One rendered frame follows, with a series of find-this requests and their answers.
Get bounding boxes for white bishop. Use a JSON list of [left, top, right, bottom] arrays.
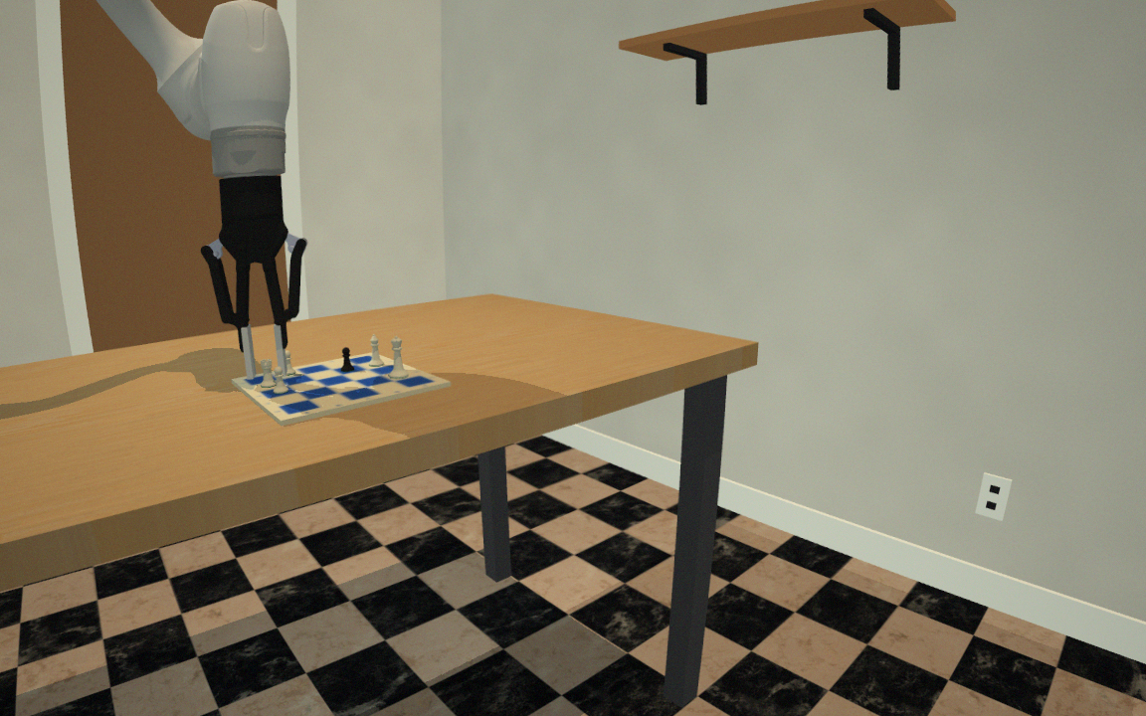
[[369, 335, 384, 367]]

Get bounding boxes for white rook chess piece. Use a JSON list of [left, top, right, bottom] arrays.
[[261, 359, 277, 388]]

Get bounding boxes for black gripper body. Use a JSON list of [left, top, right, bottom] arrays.
[[219, 176, 288, 265]]

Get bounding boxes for blue and cream chessboard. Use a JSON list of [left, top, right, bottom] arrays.
[[231, 353, 452, 426]]

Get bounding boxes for white queen chess piece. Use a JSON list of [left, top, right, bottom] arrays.
[[388, 336, 409, 379]]

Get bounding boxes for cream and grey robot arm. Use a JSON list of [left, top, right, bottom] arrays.
[[96, 0, 290, 178]]

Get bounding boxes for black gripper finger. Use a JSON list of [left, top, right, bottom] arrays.
[[258, 233, 307, 377], [201, 237, 257, 380]]

